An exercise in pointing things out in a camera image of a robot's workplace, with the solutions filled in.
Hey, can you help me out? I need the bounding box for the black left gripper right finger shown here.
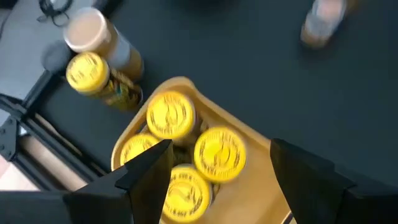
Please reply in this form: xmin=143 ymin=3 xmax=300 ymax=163
xmin=269 ymin=138 xmax=398 ymax=224

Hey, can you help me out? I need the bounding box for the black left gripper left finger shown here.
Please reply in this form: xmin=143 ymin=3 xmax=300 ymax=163
xmin=0 ymin=139 xmax=174 ymax=224

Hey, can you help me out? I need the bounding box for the yellow-lid chili onion seasoning can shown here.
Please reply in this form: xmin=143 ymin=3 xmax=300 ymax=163
xmin=65 ymin=51 xmax=144 ymax=112
xmin=145 ymin=90 xmax=205 ymax=147
xmin=161 ymin=164 xmax=222 ymax=224
xmin=193 ymin=125 xmax=248 ymax=184
xmin=119 ymin=133 xmax=162 ymax=167

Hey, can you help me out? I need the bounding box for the tan-lid jar with tan label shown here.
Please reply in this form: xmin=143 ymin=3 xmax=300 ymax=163
xmin=63 ymin=6 xmax=145 ymax=80

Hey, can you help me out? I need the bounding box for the yellow plastic bin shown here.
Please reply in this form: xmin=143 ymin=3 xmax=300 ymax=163
xmin=110 ymin=76 xmax=298 ymax=224

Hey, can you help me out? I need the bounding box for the wooden table side board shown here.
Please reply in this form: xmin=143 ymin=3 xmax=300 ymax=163
xmin=18 ymin=134 xmax=90 ymax=191

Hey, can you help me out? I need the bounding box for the black aluminium table frame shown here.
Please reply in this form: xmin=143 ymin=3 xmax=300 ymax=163
xmin=0 ymin=70 xmax=106 ymax=191

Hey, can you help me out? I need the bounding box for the black cable loop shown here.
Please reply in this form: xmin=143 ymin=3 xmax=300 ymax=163
xmin=36 ymin=0 xmax=75 ymax=27

